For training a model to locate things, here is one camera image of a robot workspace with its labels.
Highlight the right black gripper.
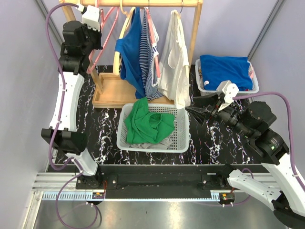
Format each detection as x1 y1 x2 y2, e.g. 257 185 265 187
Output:
184 90 253 138

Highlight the pink plastic hanger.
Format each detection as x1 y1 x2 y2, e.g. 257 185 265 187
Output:
87 0 120 74

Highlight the grey tank top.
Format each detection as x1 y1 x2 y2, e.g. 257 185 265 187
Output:
131 137 173 150

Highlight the green tank top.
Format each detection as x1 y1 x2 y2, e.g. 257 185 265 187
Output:
124 98 175 145

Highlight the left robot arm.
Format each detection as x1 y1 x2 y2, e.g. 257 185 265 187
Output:
41 21 103 189

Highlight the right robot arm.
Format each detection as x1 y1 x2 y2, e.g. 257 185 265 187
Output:
186 99 305 229

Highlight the white tank top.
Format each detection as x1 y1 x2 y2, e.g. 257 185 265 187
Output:
158 10 191 109

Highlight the cream wooden hanger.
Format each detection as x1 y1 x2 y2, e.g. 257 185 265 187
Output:
113 0 136 76

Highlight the cream hanger under white top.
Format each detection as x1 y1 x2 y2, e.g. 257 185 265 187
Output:
173 10 189 79

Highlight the blue tank top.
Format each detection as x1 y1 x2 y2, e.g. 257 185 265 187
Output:
120 7 145 99

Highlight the blue white striped top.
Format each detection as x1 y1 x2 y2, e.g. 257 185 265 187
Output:
139 9 163 101

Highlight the pink hanger under striped top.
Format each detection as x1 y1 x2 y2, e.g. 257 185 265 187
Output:
145 7 161 80

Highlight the white basket with clothes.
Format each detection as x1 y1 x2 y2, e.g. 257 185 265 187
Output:
195 59 259 96

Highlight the blue folded cloth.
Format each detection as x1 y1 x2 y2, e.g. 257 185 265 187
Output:
200 55 253 91

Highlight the white plastic basket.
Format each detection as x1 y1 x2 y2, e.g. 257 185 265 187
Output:
116 103 190 153

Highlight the wooden clothes rack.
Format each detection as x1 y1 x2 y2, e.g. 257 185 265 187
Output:
59 0 203 108

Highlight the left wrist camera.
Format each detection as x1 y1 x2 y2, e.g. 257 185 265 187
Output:
82 5 101 32

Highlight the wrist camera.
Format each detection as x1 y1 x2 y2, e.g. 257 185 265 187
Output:
216 80 239 111
82 5 101 32

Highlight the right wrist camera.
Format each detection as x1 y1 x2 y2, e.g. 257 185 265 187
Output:
216 80 239 111

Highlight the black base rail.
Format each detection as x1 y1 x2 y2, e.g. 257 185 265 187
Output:
75 164 267 200

